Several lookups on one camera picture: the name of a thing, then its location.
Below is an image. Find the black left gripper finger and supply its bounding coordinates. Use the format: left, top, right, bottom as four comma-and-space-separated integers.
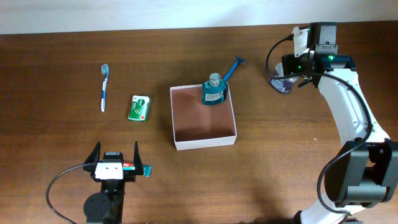
133, 141, 144, 175
84, 141, 101, 164

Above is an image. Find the purple pump soap bottle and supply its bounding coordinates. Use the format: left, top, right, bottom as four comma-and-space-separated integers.
269, 63, 299, 95

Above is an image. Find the teal mouthwash bottle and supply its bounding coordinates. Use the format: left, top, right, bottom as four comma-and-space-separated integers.
201, 73, 227, 105

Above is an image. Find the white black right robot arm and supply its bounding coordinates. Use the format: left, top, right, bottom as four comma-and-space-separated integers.
282, 22, 397, 223

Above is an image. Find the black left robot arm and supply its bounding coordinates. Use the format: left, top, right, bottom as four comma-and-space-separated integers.
83, 142, 144, 224

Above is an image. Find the toothpaste tube under gripper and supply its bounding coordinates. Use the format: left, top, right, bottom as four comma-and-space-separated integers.
123, 162, 152, 177

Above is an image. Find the green Dettol soap box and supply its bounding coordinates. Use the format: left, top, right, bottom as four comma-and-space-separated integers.
127, 95, 150, 121

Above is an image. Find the pink open cardboard box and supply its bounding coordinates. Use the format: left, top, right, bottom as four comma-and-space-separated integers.
170, 84, 237, 151

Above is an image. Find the blue disposable razor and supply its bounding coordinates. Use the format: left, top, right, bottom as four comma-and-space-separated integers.
223, 56, 246, 81

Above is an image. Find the blue white toothbrush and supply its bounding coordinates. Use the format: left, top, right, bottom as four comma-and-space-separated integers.
101, 63, 109, 113

